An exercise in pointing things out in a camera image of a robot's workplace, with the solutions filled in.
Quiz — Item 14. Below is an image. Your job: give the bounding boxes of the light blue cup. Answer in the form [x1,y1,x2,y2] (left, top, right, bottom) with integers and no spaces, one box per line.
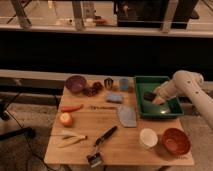
[119,78,129,91]

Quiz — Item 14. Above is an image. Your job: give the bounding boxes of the blue sponge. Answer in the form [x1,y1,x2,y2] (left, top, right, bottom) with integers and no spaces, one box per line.
[106,92,123,103]

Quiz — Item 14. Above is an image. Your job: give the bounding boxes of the white cup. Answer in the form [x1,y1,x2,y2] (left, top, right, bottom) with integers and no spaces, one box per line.
[139,128,158,149]

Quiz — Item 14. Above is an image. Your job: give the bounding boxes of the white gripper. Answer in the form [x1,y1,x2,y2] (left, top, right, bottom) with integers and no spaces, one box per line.
[153,81,177,105]

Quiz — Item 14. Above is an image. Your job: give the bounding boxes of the dark eraser block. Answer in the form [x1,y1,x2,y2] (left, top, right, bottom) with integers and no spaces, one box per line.
[143,92,156,102]

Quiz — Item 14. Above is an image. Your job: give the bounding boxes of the dark red grapes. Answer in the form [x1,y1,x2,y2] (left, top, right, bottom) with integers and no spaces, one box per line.
[83,82,103,97]

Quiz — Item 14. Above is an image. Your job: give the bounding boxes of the wooden table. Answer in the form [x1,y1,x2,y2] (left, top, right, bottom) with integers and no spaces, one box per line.
[43,79,196,167]

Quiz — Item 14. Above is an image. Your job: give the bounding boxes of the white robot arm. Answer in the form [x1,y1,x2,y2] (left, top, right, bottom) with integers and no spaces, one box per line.
[152,70,213,129]

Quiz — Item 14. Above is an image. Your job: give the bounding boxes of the grey blue cloth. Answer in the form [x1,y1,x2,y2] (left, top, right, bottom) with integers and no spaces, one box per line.
[117,105,137,128]

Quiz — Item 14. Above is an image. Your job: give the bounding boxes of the red bowl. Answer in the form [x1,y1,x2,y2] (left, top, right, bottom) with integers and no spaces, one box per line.
[162,128,191,156]

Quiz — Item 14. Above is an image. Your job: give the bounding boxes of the green plastic tray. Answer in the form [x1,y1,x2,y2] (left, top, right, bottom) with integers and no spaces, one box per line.
[134,76,184,119]

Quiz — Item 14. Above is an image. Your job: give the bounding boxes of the red yellow apple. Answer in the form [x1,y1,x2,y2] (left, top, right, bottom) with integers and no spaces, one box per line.
[59,112,73,127]

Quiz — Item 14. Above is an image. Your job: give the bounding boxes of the thin metal skewer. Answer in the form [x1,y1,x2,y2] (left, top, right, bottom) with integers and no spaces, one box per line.
[89,106,117,110]

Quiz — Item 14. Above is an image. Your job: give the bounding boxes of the black stand with cable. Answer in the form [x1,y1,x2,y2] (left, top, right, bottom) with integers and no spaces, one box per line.
[0,95,36,141]

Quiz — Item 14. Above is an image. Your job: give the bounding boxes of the purple bowl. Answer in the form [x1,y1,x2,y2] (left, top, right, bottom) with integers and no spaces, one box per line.
[65,75,87,93]

